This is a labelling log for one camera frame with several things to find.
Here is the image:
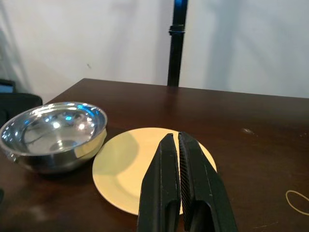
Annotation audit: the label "shiny steel bowl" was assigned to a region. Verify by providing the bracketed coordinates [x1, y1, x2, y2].
[0, 101, 108, 174]

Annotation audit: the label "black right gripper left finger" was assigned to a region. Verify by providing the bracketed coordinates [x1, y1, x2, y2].
[137, 133, 182, 232]

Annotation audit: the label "yellow rubber band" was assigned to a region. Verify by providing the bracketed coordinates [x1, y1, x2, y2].
[285, 190, 309, 216]

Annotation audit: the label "black bag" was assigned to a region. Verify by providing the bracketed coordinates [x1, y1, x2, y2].
[0, 79, 43, 126]

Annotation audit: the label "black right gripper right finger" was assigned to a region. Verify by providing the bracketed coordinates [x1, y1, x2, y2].
[178, 131, 239, 232]

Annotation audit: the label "black vertical pole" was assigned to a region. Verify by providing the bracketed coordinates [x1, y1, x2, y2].
[167, 0, 189, 87]

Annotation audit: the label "pale yellow round plate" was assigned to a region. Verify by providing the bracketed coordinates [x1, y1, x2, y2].
[92, 127, 217, 216]

